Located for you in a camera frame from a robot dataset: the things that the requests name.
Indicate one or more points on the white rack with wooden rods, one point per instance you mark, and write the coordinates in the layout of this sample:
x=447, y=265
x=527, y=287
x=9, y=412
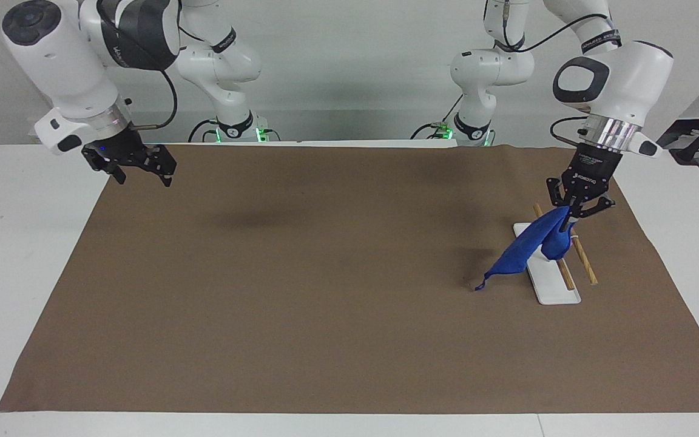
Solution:
x=553, y=285

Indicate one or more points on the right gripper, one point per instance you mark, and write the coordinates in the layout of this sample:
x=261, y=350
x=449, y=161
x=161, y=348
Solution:
x=120, y=147

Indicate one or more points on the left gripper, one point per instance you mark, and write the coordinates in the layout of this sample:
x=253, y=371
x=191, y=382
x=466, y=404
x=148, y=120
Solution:
x=592, y=173

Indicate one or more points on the black stand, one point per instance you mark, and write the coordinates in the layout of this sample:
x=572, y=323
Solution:
x=698, y=136

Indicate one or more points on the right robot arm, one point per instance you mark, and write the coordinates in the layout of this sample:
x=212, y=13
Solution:
x=64, y=67

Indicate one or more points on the blue towel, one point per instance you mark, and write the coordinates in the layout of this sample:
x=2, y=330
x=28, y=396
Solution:
x=528, y=249

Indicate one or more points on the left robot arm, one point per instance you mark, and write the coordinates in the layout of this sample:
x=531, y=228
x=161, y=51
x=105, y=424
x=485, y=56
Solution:
x=628, y=79

